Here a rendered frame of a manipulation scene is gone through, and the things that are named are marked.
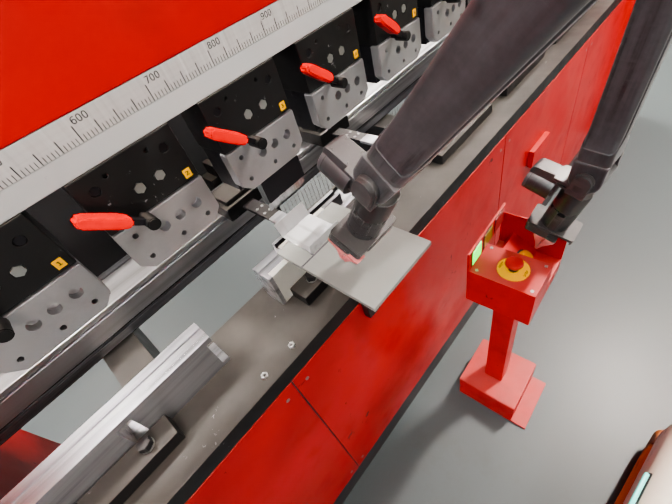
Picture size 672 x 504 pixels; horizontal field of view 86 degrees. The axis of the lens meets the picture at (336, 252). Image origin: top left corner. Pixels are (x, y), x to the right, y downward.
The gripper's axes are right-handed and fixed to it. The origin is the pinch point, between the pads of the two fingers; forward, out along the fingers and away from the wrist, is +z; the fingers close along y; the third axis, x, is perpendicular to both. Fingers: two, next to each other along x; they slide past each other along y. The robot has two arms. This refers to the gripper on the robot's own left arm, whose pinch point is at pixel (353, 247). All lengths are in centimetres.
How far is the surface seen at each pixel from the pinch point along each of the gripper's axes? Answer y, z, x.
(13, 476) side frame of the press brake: 83, 59, -30
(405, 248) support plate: -6.9, -0.4, 7.4
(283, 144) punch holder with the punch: -2.4, -8.5, -20.5
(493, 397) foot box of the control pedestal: -25, 69, 64
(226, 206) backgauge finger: 4.2, 19.8, -32.5
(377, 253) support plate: -3.2, 1.6, 4.0
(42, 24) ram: 19, -32, -34
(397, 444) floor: 7, 90, 52
